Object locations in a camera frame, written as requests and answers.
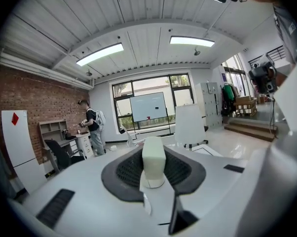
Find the white curved chair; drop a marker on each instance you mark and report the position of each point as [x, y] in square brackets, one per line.
[132, 138]

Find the whiteboard on stand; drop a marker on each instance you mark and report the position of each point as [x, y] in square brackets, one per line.
[148, 106]

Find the white backpack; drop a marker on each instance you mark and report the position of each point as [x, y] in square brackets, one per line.
[100, 118]

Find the white black-lined table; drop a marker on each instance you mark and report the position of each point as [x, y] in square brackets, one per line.
[212, 154]

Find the green garment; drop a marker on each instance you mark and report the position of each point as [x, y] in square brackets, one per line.
[228, 94]

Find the white desk drawer unit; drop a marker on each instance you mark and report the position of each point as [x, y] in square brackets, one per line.
[85, 144]

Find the white two-door refrigerator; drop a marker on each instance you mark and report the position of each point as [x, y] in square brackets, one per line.
[20, 144]

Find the black-framed window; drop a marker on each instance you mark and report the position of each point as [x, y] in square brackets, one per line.
[178, 83]

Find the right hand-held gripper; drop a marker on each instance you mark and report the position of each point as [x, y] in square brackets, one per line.
[262, 79]

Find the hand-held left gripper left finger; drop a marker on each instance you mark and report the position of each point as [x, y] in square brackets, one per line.
[89, 194]

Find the black balcony railing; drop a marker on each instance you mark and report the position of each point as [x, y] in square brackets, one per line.
[274, 54]

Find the rectangular ceiling light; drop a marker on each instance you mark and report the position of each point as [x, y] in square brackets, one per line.
[191, 41]
[100, 54]

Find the white solid-back chair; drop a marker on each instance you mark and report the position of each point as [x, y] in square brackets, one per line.
[189, 125]

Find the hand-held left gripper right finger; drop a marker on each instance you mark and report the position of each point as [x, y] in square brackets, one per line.
[212, 176]

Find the grey lockers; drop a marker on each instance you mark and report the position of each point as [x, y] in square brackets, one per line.
[209, 102]

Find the stack of cardboard boxes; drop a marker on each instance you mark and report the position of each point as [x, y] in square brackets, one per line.
[246, 105]

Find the wooden steps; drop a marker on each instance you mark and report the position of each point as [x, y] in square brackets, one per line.
[252, 130]

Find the wooden desk with hutch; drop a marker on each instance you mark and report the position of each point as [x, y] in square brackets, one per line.
[52, 130]

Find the black office chair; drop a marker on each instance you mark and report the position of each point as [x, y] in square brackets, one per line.
[61, 152]

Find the grey printed t-shirt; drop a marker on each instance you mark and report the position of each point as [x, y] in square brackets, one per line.
[287, 33]

